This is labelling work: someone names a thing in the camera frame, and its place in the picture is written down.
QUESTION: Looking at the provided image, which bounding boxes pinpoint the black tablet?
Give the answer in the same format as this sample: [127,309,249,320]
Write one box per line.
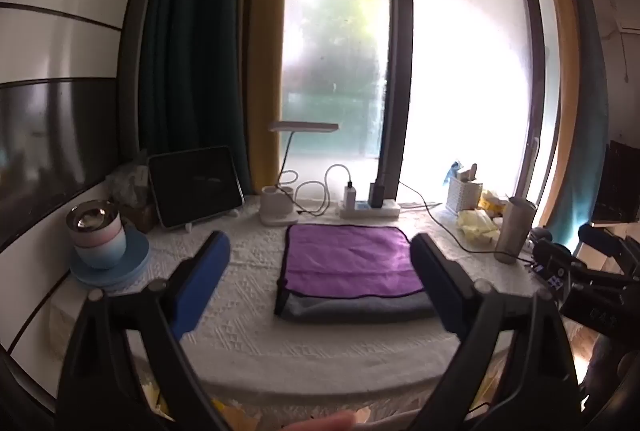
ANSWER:
[148,145,246,229]

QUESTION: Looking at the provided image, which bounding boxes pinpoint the white tablet stand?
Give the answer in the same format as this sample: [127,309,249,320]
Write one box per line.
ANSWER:
[182,208,242,233]

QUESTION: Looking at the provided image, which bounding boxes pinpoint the brown box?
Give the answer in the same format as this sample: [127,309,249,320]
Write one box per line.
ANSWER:
[121,204,159,234]

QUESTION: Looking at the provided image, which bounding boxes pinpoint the light blue plate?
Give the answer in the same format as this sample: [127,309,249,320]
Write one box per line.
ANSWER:
[70,231,151,290]

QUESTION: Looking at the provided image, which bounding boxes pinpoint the person's left hand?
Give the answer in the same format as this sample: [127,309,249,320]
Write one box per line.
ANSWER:
[280,412,357,431]

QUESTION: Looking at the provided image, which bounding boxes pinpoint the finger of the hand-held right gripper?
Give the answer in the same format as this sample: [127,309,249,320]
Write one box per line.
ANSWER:
[531,238,587,274]
[579,222,640,273]

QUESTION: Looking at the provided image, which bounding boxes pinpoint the pink and blue cup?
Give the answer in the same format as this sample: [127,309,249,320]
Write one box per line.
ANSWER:
[66,200,127,270]

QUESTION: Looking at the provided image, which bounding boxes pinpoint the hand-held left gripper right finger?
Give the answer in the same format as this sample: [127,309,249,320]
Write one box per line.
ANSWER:
[405,232,583,431]

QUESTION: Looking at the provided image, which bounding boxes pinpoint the grey towel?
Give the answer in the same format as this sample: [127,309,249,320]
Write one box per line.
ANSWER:
[273,288,437,324]

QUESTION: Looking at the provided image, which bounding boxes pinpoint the black screen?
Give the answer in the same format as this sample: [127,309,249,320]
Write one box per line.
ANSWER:
[592,140,640,225]

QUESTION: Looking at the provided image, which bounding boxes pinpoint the dark green curtain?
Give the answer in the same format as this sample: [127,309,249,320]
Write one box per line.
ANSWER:
[137,0,252,194]

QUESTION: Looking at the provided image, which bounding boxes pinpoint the white charging cable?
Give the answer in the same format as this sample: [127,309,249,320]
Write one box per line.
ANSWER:
[292,164,352,217]

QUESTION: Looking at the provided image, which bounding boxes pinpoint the dark window frame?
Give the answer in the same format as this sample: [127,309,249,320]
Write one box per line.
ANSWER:
[376,0,414,203]

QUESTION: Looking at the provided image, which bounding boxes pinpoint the purple towel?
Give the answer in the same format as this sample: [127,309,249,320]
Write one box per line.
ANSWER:
[277,224,426,299]

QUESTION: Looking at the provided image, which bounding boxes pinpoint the white desk lamp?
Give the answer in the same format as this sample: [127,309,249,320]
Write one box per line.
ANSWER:
[259,121,340,227]

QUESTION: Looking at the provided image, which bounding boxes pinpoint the steel tumbler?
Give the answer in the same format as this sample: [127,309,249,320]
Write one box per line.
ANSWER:
[494,197,537,265]

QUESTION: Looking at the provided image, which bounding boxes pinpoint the white power strip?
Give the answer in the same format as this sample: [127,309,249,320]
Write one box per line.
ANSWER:
[337,201,402,220]

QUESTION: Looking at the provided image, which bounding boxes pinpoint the teal curtain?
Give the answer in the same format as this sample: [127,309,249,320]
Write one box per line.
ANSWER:
[550,0,610,248]

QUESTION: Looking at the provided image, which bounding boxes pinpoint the black power cable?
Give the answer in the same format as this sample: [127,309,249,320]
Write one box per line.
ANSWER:
[397,181,502,257]

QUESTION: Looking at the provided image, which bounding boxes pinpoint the mustard yellow curtain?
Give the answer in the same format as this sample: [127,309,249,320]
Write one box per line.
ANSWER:
[520,0,582,222]
[242,0,292,198]

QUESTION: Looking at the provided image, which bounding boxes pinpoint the white textured tablecloth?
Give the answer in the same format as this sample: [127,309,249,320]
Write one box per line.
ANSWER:
[50,196,568,412]

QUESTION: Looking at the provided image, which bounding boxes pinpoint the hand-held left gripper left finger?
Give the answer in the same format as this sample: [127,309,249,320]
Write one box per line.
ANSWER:
[55,231,232,431]

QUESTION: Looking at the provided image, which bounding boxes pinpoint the clear plastic packet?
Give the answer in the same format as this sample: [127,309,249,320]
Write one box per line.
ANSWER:
[106,162,151,208]

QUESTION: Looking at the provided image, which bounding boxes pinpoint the yellow box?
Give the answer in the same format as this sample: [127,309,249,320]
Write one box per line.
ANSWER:
[479,192,509,218]

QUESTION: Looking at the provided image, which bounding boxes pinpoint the white slotted basket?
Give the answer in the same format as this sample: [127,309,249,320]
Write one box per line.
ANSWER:
[446,176,484,215]

